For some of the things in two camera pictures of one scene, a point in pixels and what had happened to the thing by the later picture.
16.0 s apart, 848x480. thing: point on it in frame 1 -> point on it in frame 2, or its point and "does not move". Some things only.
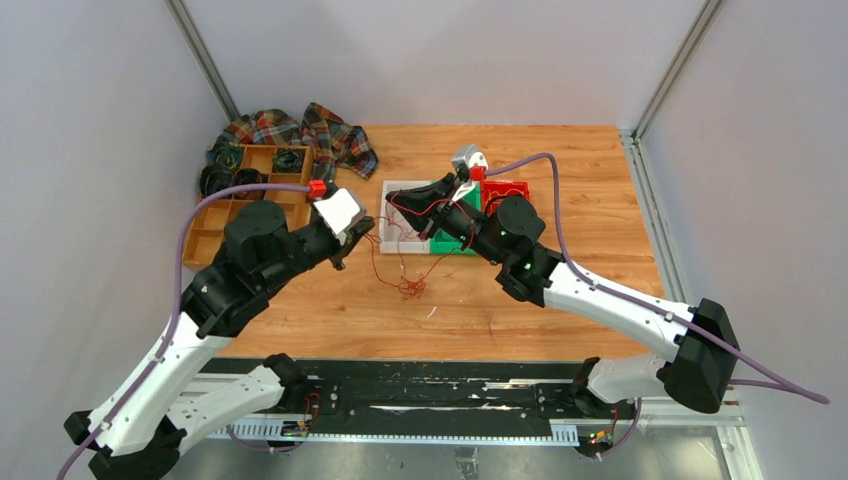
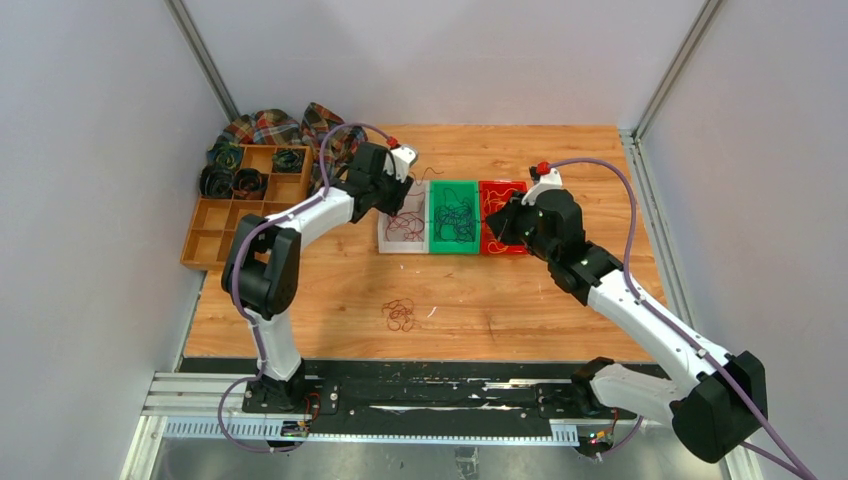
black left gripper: (355, 234) -> (393, 206)
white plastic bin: (399, 234) does not move
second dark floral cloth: (247, 176) does not move
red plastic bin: (490, 189) does not move
